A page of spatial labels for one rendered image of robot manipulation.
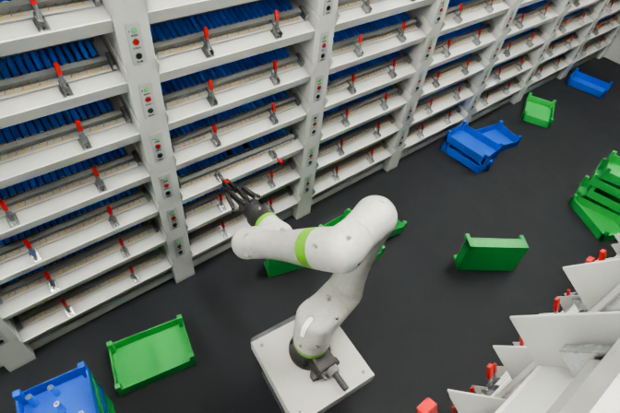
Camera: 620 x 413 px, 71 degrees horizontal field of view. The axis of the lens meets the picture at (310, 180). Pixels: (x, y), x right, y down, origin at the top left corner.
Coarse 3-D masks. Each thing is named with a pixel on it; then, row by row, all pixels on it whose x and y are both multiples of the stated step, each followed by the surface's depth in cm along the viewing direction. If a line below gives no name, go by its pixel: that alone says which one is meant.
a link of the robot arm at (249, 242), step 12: (252, 228) 143; (264, 228) 146; (240, 240) 140; (252, 240) 135; (264, 240) 131; (276, 240) 127; (288, 240) 122; (240, 252) 140; (252, 252) 136; (264, 252) 131; (276, 252) 126; (288, 252) 121; (300, 264) 120
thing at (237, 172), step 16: (288, 128) 202; (288, 144) 199; (304, 144) 198; (224, 160) 185; (240, 160) 187; (256, 160) 190; (272, 160) 192; (224, 176) 182; (240, 176) 186; (192, 192) 175; (208, 192) 180
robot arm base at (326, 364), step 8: (296, 352) 148; (328, 352) 148; (296, 360) 149; (304, 360) 147; (312, 360) 146; (320, 360) 146; (328, 360) 146; (336, 360) 146; (304, 368) 148; (312, 368) 147; (320, 368) 144; (328, 368) 145; (336, 368) 145; (312, 376) 145; (320, 376) 145; (336, 376) 144; (344, 384) 142
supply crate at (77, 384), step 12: (72, 372) 139; (84, 372) 139; (48, 384) 136; (60, 384) 139; (72, 384) 140; (84, 384) 140; (24, 396) 133; (36, 396) 136; (48, 396) 137; (60, 396) 137; (72, 396) 137; (84, 396) 138; (24, 408) 134; (36, 408) 134; (48, 408) 134; (72, 408) 135; (84, 408) 135; (96, 408) 131
